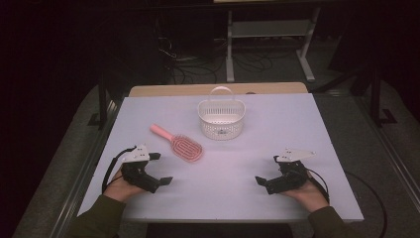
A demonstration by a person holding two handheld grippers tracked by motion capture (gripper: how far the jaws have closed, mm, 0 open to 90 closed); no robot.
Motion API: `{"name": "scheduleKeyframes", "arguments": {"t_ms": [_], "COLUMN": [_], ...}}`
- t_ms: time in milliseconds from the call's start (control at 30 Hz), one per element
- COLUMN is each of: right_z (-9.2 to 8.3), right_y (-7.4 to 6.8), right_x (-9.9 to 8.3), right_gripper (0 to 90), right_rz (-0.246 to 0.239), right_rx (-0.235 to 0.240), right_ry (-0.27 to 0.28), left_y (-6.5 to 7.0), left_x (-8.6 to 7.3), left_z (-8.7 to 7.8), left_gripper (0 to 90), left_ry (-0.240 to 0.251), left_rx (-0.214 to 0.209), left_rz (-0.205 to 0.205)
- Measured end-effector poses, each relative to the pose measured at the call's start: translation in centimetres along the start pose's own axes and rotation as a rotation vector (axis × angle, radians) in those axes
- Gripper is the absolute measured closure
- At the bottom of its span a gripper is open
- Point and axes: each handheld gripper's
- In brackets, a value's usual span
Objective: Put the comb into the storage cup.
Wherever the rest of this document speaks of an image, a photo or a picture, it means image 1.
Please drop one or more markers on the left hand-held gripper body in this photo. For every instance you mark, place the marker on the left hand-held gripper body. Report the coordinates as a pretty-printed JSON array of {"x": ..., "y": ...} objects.
[{"x": 135, "y": 155}]

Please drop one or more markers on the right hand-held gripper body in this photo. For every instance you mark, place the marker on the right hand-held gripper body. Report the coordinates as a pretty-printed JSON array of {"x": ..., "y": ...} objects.
[{"x": 290, "y": 175}]

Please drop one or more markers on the pink hairbrush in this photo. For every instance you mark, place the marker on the pink hairbrush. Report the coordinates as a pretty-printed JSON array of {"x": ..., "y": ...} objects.
[{"x": 185, "y": 147}]

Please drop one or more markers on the white plastic basket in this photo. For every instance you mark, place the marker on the white plastic basket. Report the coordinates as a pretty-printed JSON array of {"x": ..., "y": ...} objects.
[{"x": 221, "y": 122}]

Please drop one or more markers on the person's right hand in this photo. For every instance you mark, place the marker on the person's right hand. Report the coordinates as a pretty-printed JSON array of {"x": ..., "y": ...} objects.
[{"x": 307, "y": 195}]

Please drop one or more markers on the person's left hand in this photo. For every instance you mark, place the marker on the person's left hand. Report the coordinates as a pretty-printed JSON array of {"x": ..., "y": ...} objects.
[{"x": 120, "y": 188}]

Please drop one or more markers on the black metal stand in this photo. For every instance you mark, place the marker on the black metal stand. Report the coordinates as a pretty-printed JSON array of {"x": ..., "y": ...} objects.
[
  {"x": 376, "y": 105},
  {"x": 102, "y": 105}
]

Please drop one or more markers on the grey metal stand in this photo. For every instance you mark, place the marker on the grey metal stand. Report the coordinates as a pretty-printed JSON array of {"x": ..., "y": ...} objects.
[{"x": 270, "y": 29}]

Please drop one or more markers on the aluminium frame rail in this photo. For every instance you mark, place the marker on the aluminium frame rail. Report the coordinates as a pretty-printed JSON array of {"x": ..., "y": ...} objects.
[
  {"x": 393, "y": 155},
  {"x": 82, "y": 185}
]

